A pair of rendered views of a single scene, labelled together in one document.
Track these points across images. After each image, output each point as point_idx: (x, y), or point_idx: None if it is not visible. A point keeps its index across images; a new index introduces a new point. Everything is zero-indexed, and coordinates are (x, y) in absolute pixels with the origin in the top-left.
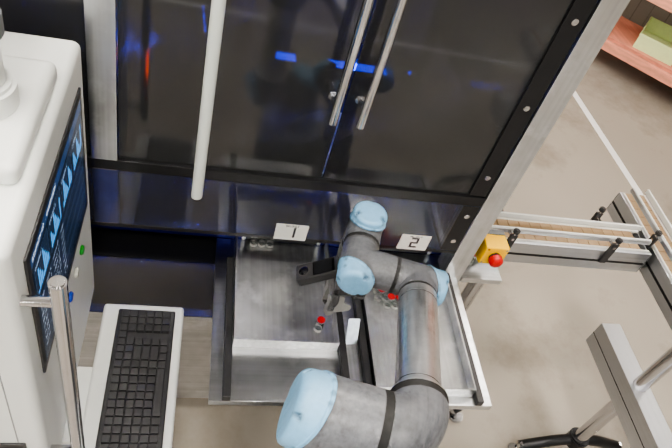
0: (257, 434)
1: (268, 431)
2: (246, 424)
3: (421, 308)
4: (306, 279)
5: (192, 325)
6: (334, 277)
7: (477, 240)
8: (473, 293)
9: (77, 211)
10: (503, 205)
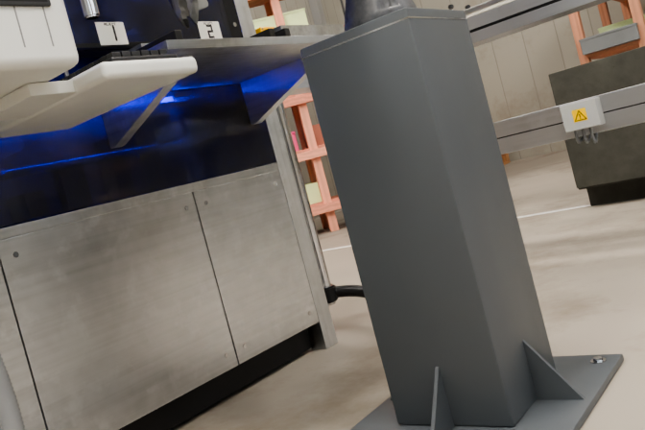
0: (255, 406)
1: (263, 399)
2: (234, 413)
3: None
4: None
5: (85, 227)
6: None
7: (249, 21)
8: (294, 155)
9: None
10: None
